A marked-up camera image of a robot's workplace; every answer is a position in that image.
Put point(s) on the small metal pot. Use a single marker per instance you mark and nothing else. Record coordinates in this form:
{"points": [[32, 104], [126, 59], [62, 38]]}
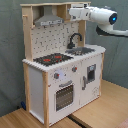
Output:
{"points": [[80, 51]]}

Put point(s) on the wooden toy kitchen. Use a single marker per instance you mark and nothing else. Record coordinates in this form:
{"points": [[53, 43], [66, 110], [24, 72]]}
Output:
{"points": [[40, 84]]}

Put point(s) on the toy microwave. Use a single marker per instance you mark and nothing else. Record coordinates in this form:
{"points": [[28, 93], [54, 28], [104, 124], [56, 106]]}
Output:
{"points": [[80, 5]]}

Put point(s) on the black toy faucet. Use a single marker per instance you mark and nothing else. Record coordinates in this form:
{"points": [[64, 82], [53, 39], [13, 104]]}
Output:
{"points": [[71, 43]]}

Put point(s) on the black stovetop with red burners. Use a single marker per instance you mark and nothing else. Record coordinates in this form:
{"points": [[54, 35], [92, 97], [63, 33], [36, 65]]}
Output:
{"points": [[52, 59]]}

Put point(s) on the toy oven door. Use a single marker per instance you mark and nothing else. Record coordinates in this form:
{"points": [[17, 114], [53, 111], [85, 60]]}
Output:
{"points": [[64, 96]]}

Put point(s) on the grey ice dispenser panel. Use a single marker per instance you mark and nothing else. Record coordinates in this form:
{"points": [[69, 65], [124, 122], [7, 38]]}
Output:
{"points": [[91, 73]]}

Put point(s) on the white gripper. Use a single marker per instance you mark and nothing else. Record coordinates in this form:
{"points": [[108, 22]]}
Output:
{"points": [[79, 14]]}

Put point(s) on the grey toy sink basin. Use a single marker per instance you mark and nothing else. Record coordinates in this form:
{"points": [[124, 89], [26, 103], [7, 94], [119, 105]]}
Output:
{"points": [[69, 51]]}

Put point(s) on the red stove knob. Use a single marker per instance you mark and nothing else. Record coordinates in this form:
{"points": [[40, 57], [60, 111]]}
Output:
{"points": [[74, 69], [56, 75]]}

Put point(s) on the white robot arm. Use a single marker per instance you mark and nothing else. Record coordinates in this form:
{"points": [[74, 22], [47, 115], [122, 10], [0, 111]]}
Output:
{"points": [[104, 17]]}

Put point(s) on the red right stove knob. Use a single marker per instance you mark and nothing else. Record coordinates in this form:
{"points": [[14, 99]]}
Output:
{"points": [[74, 69]]}

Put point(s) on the red left stove knob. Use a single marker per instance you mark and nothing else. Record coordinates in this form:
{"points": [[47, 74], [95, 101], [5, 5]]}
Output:
{"points": [[56, 75]]}

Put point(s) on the grey cupboard door handle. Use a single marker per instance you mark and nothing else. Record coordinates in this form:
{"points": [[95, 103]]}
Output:
{"points": [[84, 83]]}

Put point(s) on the grey range hood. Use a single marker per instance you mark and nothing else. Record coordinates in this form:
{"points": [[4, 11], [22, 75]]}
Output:
{"points": [[48, 18]]}

